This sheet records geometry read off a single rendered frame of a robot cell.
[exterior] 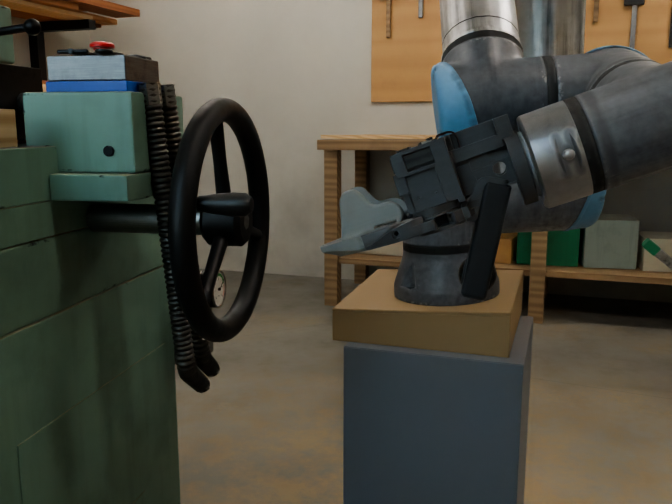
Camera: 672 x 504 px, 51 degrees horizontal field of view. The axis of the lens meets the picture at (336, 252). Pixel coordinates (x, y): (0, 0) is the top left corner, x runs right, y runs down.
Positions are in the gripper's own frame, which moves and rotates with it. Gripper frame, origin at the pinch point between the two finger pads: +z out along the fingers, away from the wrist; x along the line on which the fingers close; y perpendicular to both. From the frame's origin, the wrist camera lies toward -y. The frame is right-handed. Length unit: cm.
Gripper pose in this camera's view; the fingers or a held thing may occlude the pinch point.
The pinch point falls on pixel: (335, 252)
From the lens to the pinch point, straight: 69.7
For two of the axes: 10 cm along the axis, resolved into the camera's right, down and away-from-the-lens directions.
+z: -9.2, 3.1, 2.4
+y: -3.4, -9.4, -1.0
